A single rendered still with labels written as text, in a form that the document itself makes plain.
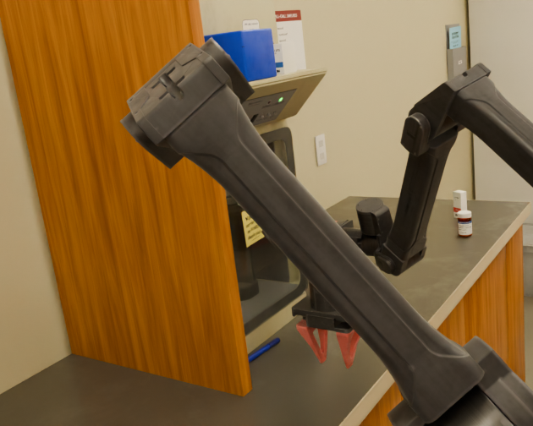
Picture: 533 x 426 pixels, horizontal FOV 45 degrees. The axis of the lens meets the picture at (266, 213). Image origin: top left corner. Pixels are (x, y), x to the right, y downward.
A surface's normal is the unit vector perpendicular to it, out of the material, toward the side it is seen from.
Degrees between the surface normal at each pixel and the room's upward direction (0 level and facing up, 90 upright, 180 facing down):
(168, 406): 0
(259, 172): 80
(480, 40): 90
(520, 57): 90
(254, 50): 90
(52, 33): 90
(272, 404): 0
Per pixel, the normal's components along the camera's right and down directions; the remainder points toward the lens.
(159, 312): -0.55, 0.27
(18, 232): 0.83, 0.04
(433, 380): 0.03, 0.08
